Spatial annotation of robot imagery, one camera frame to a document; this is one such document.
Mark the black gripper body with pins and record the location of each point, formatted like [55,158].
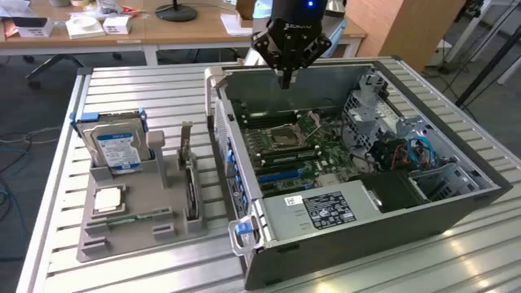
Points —
[297,30]

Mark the low-profile Nvidia graphics card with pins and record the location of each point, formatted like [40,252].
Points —
[193,189]

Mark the white paper stack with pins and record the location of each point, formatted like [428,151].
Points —
[236,27]

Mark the brown cardboard box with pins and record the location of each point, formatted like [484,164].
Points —
[244,9]

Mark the wooden cabinet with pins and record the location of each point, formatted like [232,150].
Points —
[407,30]

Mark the socket cover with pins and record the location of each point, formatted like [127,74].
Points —
[311,122]

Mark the black round lamp base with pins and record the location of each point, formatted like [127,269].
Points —
[176,13]

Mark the metal drive cage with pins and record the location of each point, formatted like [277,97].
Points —
[367,116]

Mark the CPU socket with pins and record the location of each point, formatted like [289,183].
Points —
[283,137]

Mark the installed RAM stick with label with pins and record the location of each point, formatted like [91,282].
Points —
[291,157]

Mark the green motherboard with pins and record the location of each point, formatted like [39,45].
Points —
[329,158]

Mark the blue plastic slot retainer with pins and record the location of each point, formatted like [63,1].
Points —
[228,158]

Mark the small white printed box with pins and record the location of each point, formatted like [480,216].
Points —
[117,26]

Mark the blue expansion slot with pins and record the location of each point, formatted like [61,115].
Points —
[283,176]

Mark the black stand pole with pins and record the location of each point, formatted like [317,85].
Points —
[488,61]

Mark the white box with round insert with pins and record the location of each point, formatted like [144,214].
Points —
[83,27]

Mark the hard disk in blue caddy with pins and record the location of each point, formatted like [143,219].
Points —
[117,146]

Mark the black office chair base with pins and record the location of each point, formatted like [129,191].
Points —
[52,65]

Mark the metal disk bay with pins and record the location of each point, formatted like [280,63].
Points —
[448,180]

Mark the silver power supply with label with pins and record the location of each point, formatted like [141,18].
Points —
[293,213]

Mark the grey printed parts rack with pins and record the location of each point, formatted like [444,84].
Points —
[143,195]

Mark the white box with black top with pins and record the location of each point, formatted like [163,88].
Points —
[35,27]

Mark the silver CPU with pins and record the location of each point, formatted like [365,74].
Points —
[109,200]

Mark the green RAM stick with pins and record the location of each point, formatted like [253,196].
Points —
[129,219]

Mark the dark grey open PC case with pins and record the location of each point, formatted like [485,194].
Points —
[367,244]

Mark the wooden desk with white frame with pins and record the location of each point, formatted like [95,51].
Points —
[183,30]

